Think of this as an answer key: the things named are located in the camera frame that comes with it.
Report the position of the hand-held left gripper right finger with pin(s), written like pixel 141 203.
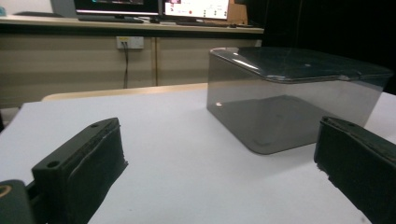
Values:
pixel 361 174

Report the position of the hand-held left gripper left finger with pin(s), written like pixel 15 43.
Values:
pixel 77 174

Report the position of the transparent grey hinged plastic box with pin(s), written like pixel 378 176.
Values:
pixel 280 102

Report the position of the long beige wooden desk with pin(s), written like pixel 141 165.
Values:
pixel 77 65

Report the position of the white table cover sheet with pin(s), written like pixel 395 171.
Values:
pixel 186 186

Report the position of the black curtain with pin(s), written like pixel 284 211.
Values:
pixel 327 25

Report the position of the black computer keyboard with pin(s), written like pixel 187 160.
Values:
pixel 109 19

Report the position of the dark mouse pad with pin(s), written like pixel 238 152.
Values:
pixel 37 14

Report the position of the black computer mouse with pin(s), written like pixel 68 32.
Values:
pixel 154 20

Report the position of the computer monitor with dark screen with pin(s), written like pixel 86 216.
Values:
pixel 115 5

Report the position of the teal tissue box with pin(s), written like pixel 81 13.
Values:
pixel 2 11

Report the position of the brown cardboard box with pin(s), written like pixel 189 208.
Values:
pixel 238 14

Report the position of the computer monitor with white screen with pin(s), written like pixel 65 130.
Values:
pixel 196 8

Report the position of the white wall socket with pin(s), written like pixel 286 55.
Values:
pixel 130 42

